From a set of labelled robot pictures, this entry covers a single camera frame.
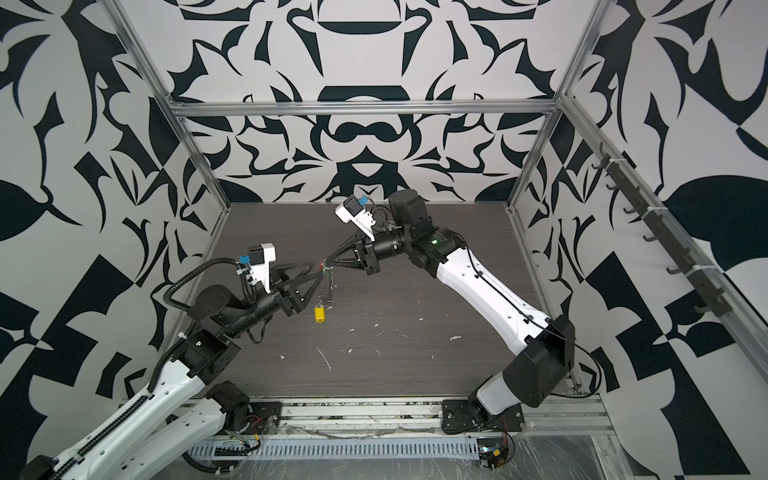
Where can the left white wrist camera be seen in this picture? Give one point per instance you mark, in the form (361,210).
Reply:
(259,261)

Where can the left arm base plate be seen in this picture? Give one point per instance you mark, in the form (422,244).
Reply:
(263,418)

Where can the yellow capped key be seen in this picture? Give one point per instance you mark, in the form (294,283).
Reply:
(320,314)

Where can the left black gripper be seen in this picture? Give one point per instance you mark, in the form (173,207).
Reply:
(279,288)

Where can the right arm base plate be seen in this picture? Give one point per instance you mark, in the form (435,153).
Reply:
(464,416)

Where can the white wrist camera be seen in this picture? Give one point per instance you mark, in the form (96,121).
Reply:
(259,261)
(352,210)

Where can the white slotted cable duct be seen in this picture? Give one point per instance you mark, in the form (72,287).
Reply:
(457,448)

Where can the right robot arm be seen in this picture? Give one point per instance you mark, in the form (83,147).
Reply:
(544,348)

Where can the green lit circuit board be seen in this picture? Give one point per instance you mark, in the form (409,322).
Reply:
(495,453)

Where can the large wire keyring red sleeve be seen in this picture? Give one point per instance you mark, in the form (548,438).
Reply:
(326,299)

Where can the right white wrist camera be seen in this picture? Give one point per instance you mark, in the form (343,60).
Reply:
(352,210)

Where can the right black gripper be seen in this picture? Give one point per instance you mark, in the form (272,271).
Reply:
(367,259)

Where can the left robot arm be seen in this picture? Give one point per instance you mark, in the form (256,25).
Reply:
(182,403)

